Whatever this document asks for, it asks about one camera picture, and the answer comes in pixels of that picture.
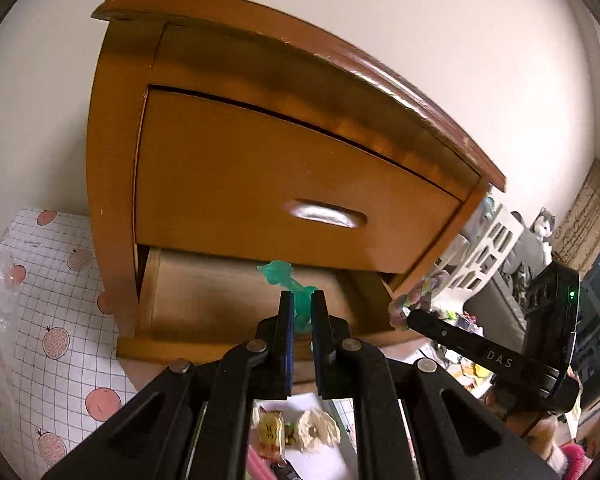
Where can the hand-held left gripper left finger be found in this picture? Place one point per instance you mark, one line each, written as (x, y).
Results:
(286, 345)

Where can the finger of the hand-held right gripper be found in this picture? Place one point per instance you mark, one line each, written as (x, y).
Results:
(460, 340)

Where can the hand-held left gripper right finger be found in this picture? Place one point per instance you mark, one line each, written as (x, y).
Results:
(320, 350)

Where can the green toy figure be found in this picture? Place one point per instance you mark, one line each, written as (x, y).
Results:
(301, 305)

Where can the orange wooden drawer cabinet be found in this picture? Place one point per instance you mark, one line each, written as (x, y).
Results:
(215, 290)

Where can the wooden upper drawer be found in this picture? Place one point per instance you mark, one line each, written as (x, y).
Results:
(240, 175)

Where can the grey storage box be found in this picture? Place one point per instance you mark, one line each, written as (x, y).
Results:
(505, 305)

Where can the crumpled beige wrapper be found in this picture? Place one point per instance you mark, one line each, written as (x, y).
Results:
(317, 430)

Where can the yellow red snack packet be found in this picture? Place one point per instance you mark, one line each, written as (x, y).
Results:
(270, 432)

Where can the husky plush toy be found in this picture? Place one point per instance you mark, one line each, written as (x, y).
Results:
(544, 230)

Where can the white lattice basket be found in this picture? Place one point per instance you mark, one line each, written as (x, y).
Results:
(485, 250)

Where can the fruit print grid tablecloth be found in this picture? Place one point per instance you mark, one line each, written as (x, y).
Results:
(55, 310)

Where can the wooden nightstand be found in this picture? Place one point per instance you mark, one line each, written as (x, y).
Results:
(280, 75)

